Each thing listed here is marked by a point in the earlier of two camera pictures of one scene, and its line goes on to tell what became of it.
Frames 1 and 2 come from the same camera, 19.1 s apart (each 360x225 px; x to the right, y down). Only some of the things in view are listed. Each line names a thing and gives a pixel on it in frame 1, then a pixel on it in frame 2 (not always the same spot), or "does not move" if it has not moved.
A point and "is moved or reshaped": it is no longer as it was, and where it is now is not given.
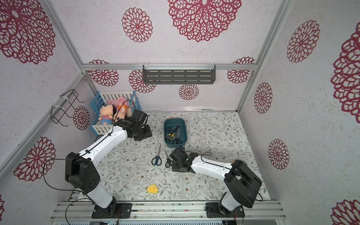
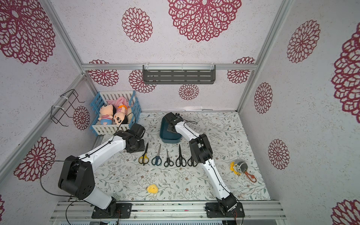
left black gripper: (148, 134) to (141, 148)
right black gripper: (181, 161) to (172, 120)
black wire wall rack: (63, 105) does not move
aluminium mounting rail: (268, 210) does not move
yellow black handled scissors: (172, 130) to (144, 159)
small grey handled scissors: (168, 162) does not move
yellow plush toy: (152, 189) does not move
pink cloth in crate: (121, 100) does not move
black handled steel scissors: (177, 140) is moved or reshaped
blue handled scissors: (157, 160) does not move
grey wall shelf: (178, 74) does not move
